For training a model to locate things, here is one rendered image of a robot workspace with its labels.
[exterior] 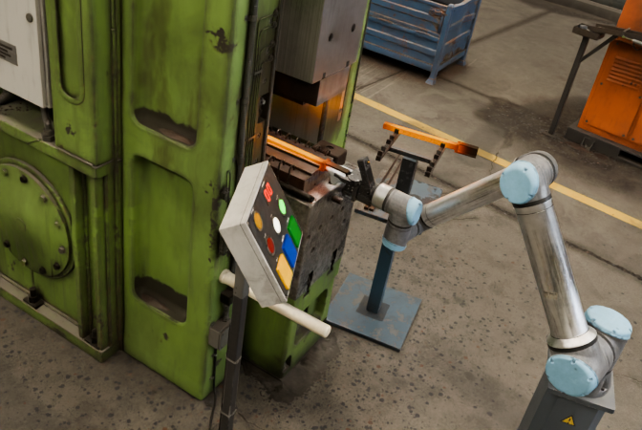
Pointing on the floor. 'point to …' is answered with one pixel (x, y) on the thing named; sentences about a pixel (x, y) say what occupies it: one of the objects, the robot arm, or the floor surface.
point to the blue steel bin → (420, 20)
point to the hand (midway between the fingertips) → (330, 165)
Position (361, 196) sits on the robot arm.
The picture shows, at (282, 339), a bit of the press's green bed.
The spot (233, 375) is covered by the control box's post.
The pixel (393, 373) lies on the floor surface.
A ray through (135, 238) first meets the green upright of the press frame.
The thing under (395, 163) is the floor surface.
